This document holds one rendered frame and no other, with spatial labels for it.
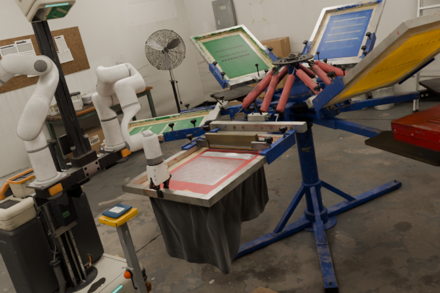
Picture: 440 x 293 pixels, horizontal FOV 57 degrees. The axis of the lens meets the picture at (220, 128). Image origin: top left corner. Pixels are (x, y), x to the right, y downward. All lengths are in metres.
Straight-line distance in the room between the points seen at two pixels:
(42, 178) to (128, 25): 4.99
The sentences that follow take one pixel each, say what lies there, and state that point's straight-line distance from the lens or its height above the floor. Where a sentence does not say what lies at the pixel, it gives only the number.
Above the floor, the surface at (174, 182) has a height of 0.96.
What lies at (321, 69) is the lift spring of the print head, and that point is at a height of 1.23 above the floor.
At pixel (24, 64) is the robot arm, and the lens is 1.92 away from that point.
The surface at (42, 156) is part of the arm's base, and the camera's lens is 2.04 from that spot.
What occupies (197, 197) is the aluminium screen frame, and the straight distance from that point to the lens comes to 1.78.
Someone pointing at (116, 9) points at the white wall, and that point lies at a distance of 6.73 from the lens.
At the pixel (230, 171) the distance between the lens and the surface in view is 2.07.
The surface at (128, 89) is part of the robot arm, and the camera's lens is 1.91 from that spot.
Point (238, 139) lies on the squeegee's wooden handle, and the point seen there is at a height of 1.03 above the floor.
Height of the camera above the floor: 1.73
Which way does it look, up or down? 16 degrees down
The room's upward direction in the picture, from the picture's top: 12 degrees counter-clockwise
